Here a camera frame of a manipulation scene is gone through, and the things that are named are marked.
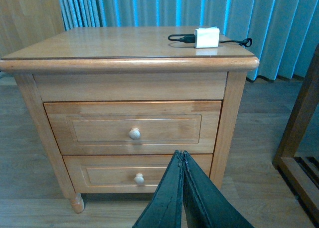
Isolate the wooden nightstand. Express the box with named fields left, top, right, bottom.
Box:
left=0, top=27, right=259, bottom=213

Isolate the light wood cabinet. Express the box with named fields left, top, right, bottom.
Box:
left=0, top=0, right=64, bottom=57

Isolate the dark wooden furniture frame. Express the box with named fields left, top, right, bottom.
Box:
left=272, top=47, right=319, bottom=227

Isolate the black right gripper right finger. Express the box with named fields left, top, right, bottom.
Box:
left=183, top=151, right=252, bottom=228

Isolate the white power adapter box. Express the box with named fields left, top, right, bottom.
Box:
left=194, top=27, right=220, bottom=48

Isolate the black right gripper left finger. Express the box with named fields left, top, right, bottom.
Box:
left=133, top=151, right=184, bottom=228

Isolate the light grey-blue curtain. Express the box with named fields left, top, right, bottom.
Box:
left=59, top=0, right=319, bottom=80

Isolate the wooden drawer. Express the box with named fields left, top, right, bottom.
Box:
left=44, top=101, right=221, bottom=155
left=62, top=154, right=214, bottom=195

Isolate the black cable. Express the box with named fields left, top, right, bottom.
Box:
left=167, top=33, right=253, bottom=48

